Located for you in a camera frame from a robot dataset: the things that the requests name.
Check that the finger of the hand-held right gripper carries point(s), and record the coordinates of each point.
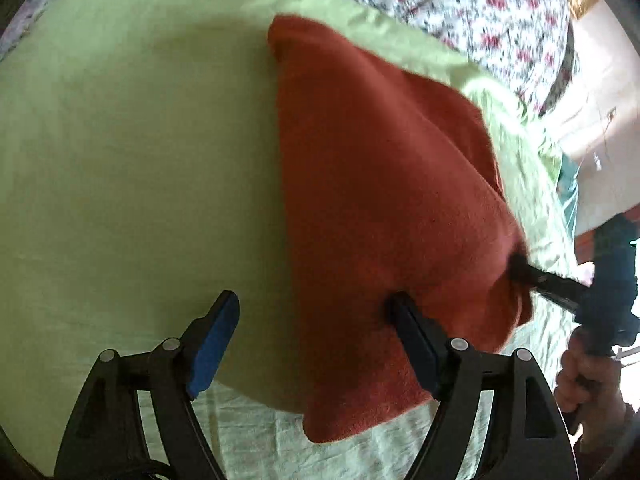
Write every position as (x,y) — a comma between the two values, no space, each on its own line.
(550,285)

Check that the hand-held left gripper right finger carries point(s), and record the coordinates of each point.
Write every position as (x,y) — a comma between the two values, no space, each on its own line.
(417,345)

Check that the light green bed sheet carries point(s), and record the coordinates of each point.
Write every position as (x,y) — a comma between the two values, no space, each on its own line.
(135,150)

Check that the teal cloth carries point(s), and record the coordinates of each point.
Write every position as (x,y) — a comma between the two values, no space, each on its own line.
(567,195)

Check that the orange knit sweater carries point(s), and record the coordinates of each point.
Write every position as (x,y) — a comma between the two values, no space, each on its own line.
(380,175)

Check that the white red floral quilt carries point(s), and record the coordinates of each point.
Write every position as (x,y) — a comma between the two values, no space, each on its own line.
(450,5)

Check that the person's right hand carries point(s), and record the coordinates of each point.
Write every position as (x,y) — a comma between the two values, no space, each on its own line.
(590,385)

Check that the person's right forearm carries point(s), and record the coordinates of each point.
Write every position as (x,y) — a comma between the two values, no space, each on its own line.
(607,447)

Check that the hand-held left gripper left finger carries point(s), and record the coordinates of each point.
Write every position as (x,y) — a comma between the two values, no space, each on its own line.
(212,345)

